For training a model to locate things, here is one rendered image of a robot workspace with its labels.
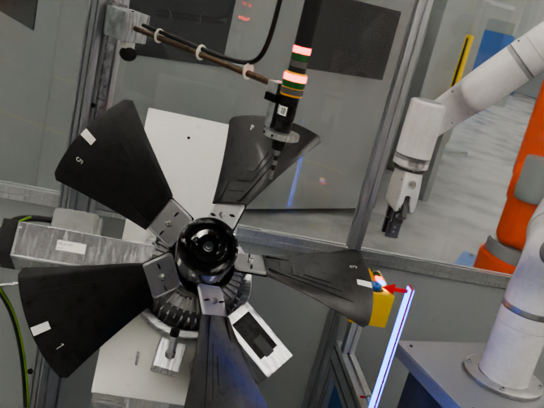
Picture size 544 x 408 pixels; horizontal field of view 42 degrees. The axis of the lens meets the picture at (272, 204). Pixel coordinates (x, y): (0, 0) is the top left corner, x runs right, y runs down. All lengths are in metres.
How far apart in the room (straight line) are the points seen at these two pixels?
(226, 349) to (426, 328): 1.16
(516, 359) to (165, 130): 0.99
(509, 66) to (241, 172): 0.62
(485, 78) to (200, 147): 0.68
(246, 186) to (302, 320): 0.93
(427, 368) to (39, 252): 0.91
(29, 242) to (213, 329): 0.43
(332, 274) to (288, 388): 1.03
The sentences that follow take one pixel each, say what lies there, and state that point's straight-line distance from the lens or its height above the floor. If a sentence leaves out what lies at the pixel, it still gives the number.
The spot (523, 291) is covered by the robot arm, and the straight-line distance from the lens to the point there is 1.70.
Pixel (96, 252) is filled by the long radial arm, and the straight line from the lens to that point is 1.53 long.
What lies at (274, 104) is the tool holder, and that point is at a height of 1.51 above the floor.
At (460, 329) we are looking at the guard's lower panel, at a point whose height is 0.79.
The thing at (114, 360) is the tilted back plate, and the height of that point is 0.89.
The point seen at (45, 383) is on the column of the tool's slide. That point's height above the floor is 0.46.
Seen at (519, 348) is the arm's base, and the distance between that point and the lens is 1.74.
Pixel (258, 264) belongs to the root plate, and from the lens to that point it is 1.45.
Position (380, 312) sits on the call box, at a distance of 1.80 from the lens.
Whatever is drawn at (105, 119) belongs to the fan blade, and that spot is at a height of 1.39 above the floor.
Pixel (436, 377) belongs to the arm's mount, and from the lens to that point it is 1.72.
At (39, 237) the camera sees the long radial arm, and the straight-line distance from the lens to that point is 1.54.
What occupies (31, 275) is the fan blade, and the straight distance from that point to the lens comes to 1.35.
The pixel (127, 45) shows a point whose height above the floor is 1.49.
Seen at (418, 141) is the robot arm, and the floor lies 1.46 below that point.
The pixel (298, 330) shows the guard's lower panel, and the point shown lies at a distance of 2.34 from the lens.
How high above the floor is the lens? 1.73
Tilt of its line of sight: 17 degrees down
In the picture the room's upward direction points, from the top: 14 degrees clockwise
